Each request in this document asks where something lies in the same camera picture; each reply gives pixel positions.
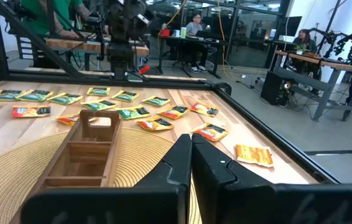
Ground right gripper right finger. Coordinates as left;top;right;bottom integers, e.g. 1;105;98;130
191;133;352;224

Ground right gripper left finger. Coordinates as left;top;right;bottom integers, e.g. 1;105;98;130
20;133;193;224

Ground wooden tea caddy with handles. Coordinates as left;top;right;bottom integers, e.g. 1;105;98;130
9;109;123;224

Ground green and black tea packet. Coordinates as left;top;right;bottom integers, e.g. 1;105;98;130
116;105;151;121
80;99;117;111
17;89;54;103
0;89;27;102
86;86;111;97
47;92;84;106
111;90;141;103
141;95;171;108

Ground plain orange tea packet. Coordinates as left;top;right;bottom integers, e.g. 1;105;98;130
234;144;275;168

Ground black computer tower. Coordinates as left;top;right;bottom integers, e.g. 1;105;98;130
260;70;295;106

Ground black office desk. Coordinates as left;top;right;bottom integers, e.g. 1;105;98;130
156;34;226;79

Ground round woven straw placemat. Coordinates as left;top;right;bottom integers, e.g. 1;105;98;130
0;127;203;224

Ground black laptop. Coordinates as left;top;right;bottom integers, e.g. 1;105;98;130
194;30;220;40

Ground wooden desk grey legs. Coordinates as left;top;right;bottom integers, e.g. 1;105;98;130
271;49;352;122

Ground wooden workbench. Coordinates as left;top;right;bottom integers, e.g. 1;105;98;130
45;30;151;71

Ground black monitor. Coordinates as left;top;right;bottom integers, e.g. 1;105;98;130
280;16;303;37

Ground desk robot arms green lights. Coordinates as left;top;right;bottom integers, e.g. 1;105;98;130
308;27;352;65

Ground black aluminium table frame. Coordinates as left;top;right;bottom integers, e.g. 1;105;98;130
0;0;340;185

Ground yellow hanging cable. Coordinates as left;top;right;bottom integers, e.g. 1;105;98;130
215;0;232;79

